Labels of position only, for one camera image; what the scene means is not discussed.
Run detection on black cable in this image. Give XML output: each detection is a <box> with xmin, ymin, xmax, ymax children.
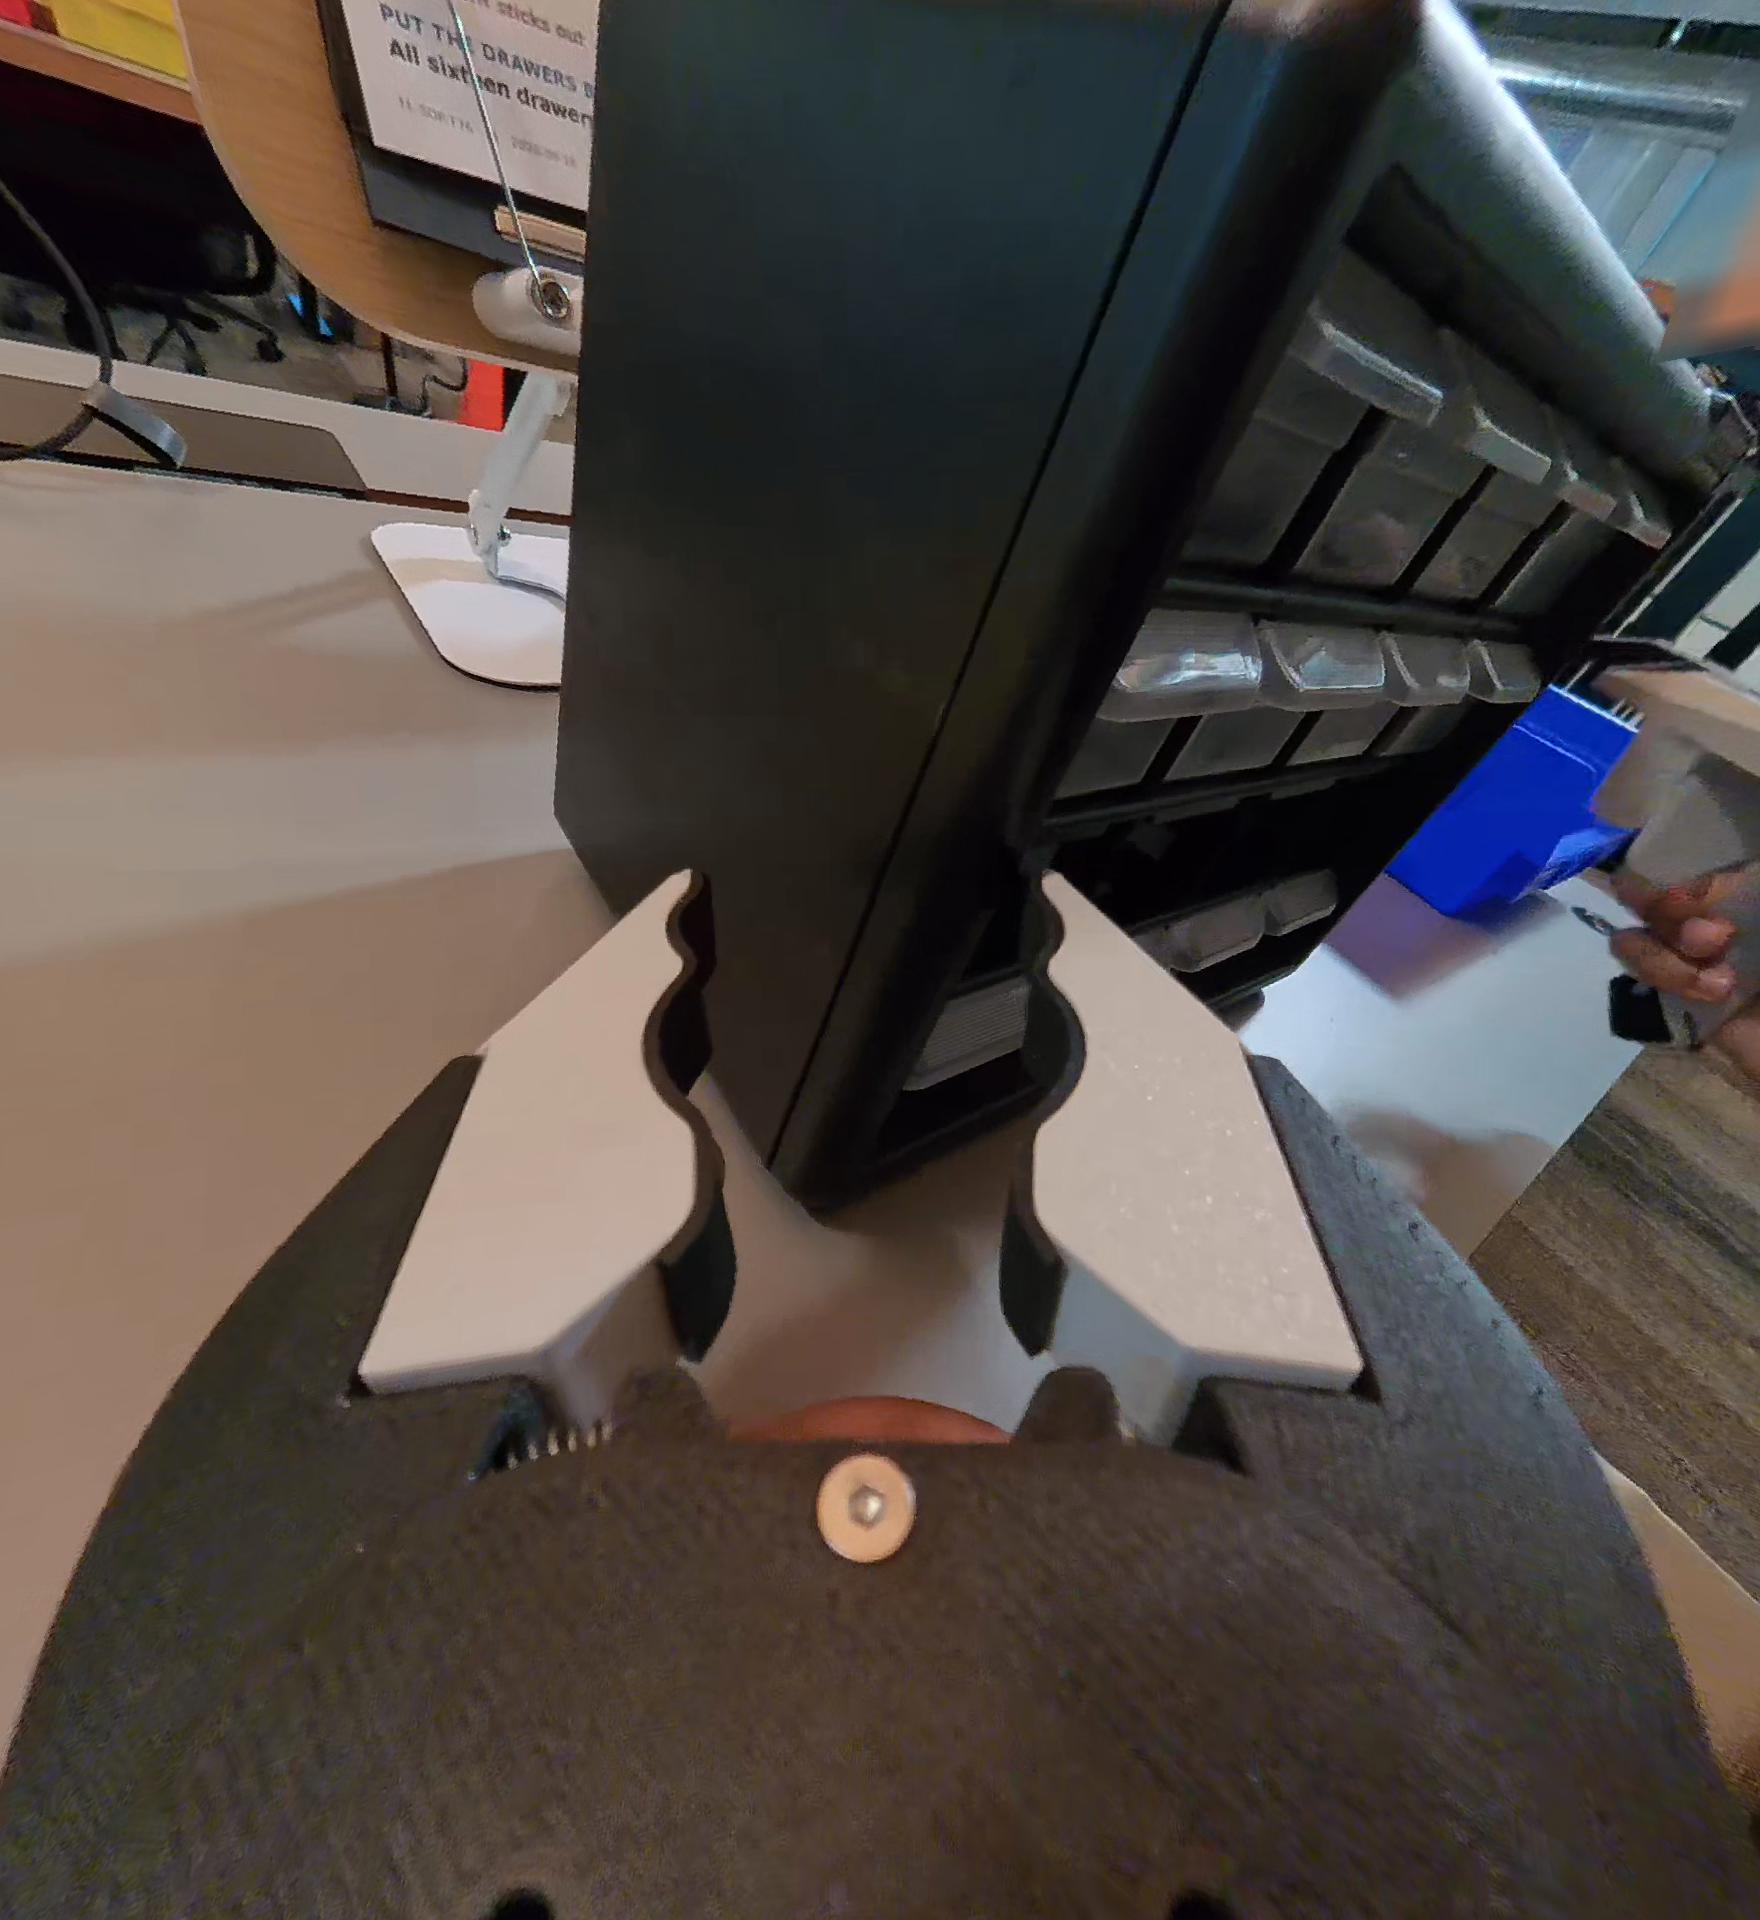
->
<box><xmin>0</xmin><ymin>95</ymin><xmax>192</xmax><ymax>469</ymax></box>

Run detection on black sheet holder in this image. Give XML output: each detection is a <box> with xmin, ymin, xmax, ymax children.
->
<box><xmin>314</xmin><ymin>0</ymin><xmax>596</xmax><ymax>262</ymax></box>

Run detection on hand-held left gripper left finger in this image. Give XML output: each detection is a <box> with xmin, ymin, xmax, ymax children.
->
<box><xmin>355</xmin><ymin>869</ymin><xmax>741</xmax><ymax>1434</ymax></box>

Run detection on grey metal tube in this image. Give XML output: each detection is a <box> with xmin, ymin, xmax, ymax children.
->
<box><xmin>1362</xmin><ymin>0</ymin><xmax>1760</xmax><ymax>481</ymax></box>

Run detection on person's right hand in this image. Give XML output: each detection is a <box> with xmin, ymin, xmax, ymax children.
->
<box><xmin>1612</xmin><ymin>817</ymin><xmax>1760</xmax><ymax>1122</ymax></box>

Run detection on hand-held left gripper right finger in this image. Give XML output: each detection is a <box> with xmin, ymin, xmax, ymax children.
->
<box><xmin>997</xmin><ymin>875</ymin><xmax>1367</xmax><ymax>1449</ymax></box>

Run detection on blue plastic bin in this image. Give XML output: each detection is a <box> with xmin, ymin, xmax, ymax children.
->
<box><xmin>1382</xmin><ymin>684</ymin><xmax>1647</xmax><ymax>919</ymax></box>

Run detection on white printed instruction sheet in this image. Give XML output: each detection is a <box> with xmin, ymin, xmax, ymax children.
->
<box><xmin>340</xmin><ymin>0</ymin><xmax>596</xmax><ymax>208</ymax></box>

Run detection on black drawer cabinet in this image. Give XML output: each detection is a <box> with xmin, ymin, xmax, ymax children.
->
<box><xmin>554</xmin><ymin>0</ymin><xmax>1760</xmax><ymax>1218</ymax></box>

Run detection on grey desk with dark flap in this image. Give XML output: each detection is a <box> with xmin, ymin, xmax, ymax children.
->
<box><xmin>0</xmin><ymin>327</ymin><xmax>574</xmax><ymax>526</ymax></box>

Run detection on yellow plastic bin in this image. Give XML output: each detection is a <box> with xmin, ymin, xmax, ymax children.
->
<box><xmin>42</xmin><ymin>0</ymin><xmax>192</xmax><ymax>81</ymax></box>

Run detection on black office chair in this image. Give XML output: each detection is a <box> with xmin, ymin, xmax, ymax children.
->
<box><xmin>114</xmin><ymin>227</ymin><xmax>288</xmax><ymax>377</ymax></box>

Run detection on white metal stand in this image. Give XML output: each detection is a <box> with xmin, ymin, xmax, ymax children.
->
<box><xmin>372</xmin><ymin>265</ymin><xmax>585</xmax><ymax>694</ymax></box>

